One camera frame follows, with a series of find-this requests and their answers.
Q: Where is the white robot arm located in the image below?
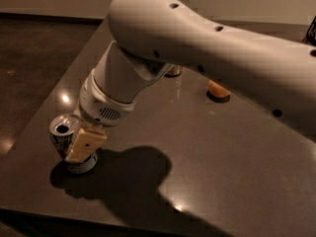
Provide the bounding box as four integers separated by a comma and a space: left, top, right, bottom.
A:
65, 0, 316, 163

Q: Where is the orange ball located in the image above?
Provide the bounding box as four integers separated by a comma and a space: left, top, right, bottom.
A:
208, 80, 230, 99

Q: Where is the green white 7up can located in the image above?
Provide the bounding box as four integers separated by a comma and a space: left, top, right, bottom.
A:
49, 114, 98, 175

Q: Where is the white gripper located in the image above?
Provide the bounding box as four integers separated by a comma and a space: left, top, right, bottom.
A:
65, 70, 135, 163

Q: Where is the brown soda can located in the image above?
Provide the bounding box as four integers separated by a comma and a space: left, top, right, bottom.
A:
165, 65, 183, 77

